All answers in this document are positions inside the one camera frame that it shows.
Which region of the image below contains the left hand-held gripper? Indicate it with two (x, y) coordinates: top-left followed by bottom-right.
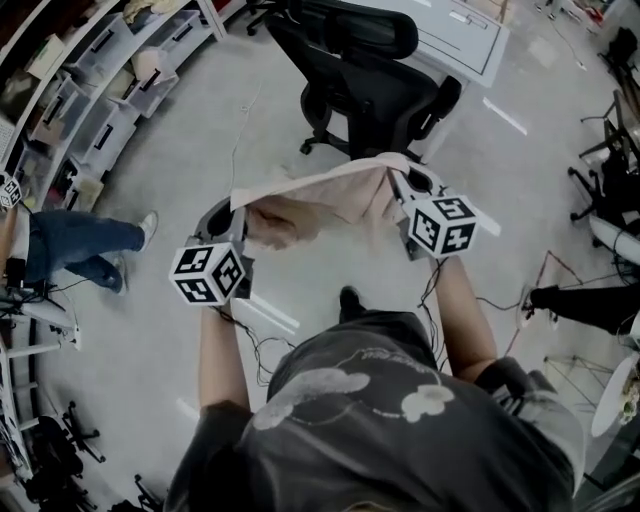
(169, 196), (255, 306)

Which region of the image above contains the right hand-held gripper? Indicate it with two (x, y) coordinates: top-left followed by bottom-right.
(388, 163), (480, 262)

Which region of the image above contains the pink clothing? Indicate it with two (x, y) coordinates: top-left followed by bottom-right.
(229, 153), (412, 251)

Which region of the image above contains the black office chair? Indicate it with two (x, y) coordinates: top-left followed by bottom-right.
(264, 0), (463, 164)

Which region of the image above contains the person's left forearm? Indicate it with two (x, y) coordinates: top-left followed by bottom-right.
(198, 299), (251, 414)

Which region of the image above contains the person's right forearm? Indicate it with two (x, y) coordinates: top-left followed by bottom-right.
(433, 254), (499, 381)

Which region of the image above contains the black chair with clothes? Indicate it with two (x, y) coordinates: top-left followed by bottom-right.
(567, 89), (640, 249)

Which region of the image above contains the black chair base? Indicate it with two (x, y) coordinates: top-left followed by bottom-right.
(24, 399), (107, 506)

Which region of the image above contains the person's black shoe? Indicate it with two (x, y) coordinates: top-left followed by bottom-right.
(338, 285), (363, 324)

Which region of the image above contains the clear plastic storage bin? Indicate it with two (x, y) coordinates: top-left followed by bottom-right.
(67, 12), (139, 86)
(132, 8), (204, 76)
(107, 44), (180, 119)
(69, 97), (139, 174)

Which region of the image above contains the white drawer cabinet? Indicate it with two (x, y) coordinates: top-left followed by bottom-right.
(399, 0), (511, 164)

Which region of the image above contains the person's dark printed t-shirt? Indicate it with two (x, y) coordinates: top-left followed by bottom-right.
(164, 309), (586, 512)

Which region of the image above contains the white storage shelf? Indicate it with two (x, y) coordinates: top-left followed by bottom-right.
(0, 0), (231, 211)

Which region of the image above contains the round white table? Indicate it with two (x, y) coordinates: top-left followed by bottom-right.
(590, 349), (640, 439)

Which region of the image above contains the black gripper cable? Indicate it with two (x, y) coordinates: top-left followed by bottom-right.
(417, 257), (451, 374)
(209, 303), (301, 386)

